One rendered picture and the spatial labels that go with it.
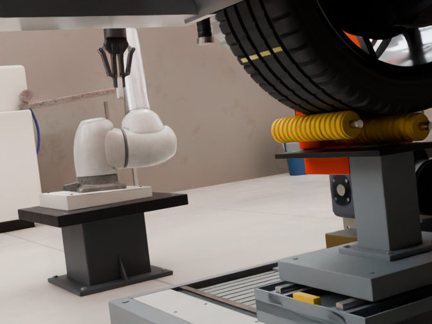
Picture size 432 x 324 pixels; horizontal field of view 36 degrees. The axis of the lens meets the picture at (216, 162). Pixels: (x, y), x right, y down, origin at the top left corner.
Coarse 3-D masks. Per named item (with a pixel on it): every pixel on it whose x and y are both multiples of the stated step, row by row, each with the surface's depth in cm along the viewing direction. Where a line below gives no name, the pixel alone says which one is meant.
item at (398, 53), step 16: (320, 0) 124; (336, 32) 126; (416, 32) 158; (352, 48) 128; (368, 48) 155; (400, 48) 158; (416, 48) 153; (384, 64) 132; (400, 64) 149; (416, 64) 141
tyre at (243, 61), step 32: (256, 0) 125; (288, 0) 120; (224, 32) 138; (256, 32) 129; (288, 32) 123; (320, 32) 124; (256, 64) 137; (288, 64) 129; (320, 64) 124; (352, 64) 128; (288, 96) 141; (320, 96) 134; (352, 96) 129; (384, 96) 132; (416, 96) 136
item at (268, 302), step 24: (264, 288) 152; (288, 288) 145; (312, 288) 146; (264, 312) 148; (288, 312) 141; (312, 312) 133; (336, 312) 127; (360, 312) 126; (384, 312) 122; (408, 312) 125
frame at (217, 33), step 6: (216, 24) 147; (216, 30) 147; (216, 36) 148; (222, 36) 147; (222, 42) 149; (372, 42) 170; (378, 42) 167; (384, 42) 167; (228, 48) 150; (378, 48) 166; (384, 48) 167; (378, 54) 166
